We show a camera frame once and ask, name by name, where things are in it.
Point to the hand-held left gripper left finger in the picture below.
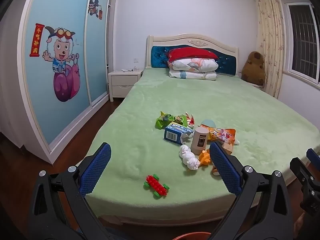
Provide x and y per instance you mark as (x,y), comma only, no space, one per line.
(96,170)

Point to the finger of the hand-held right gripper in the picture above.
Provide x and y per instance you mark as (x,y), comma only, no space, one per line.
(298,168)
(313,156)

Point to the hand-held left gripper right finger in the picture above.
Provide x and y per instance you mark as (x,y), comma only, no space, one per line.
(225,167)

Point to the beige cylinder can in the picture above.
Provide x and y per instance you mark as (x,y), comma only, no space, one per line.
(198,140)

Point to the red green toy car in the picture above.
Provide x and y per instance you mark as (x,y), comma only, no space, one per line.
(156,186)

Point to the blue carton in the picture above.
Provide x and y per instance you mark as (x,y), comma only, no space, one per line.
(172,133)

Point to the orange plastic bin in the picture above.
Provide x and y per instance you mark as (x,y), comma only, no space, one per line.
(192,237)

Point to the orange snack bag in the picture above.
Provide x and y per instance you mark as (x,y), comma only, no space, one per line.
(222,135)

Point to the light blue lid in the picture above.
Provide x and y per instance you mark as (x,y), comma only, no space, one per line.
(208,123)

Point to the red and white wrapper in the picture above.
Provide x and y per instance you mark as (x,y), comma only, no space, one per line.
(191,120)

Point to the green snack packet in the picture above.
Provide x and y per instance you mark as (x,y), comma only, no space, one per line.
(165,120)

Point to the white nightstand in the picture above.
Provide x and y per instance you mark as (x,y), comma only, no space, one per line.
(123,85)

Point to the folded white quilt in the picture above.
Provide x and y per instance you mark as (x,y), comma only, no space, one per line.
(192,75)

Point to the brown plush toy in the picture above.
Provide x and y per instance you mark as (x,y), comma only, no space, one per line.
(253,67)

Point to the floral pillow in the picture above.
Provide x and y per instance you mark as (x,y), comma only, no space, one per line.
(195,65)

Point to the white charger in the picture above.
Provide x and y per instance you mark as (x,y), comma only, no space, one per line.
(135,68)

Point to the red pillow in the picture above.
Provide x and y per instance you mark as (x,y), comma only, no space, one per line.
(192,53)

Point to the white framed window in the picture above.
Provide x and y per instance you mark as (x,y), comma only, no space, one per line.
(303,37)

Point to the floral beige curtain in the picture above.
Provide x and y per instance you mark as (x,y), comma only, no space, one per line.
(268,42)

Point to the white bed with blue headboard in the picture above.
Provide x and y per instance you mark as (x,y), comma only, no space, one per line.
(160,52)

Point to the white wardrobe with cartoon doors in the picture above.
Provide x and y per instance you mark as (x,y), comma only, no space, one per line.
(62,17)

